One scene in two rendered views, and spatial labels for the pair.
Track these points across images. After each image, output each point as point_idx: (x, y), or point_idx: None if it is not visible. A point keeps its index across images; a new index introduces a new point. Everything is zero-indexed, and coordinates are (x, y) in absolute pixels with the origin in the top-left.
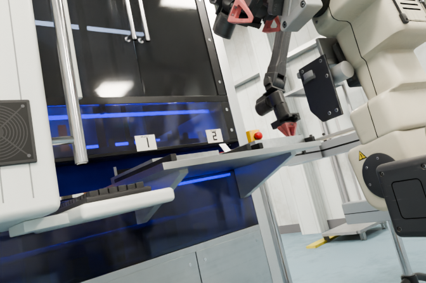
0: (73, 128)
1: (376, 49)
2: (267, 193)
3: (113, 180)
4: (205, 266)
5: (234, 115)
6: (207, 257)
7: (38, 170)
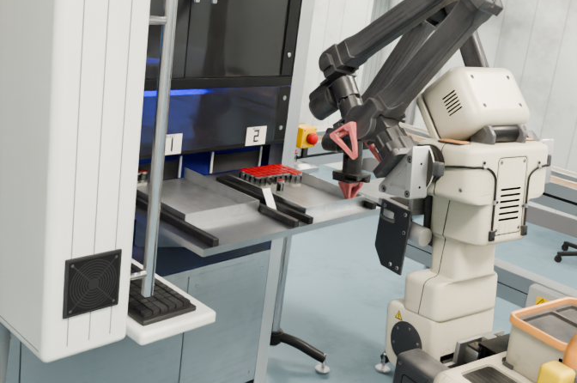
0: (148, 265)
1: (458, 240)
2: None
3: None
4: (195, 293)
5: (292, 106)
6: (200, 284)
7: (117, 310)
